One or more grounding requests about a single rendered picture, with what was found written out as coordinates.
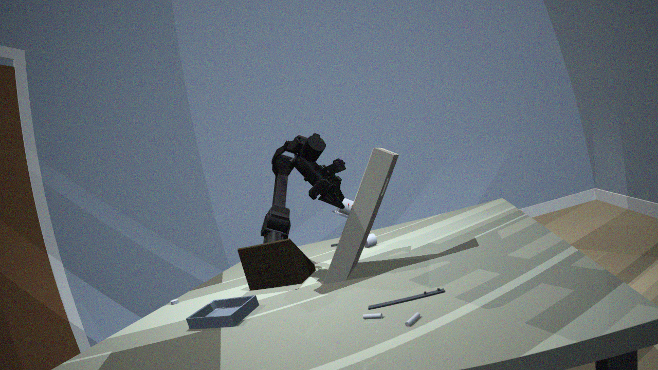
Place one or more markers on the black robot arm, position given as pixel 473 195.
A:
pixel 306 152

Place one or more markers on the dark grey flat bar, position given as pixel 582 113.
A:
pixel 415 297

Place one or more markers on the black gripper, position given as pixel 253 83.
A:
pixel 328 189

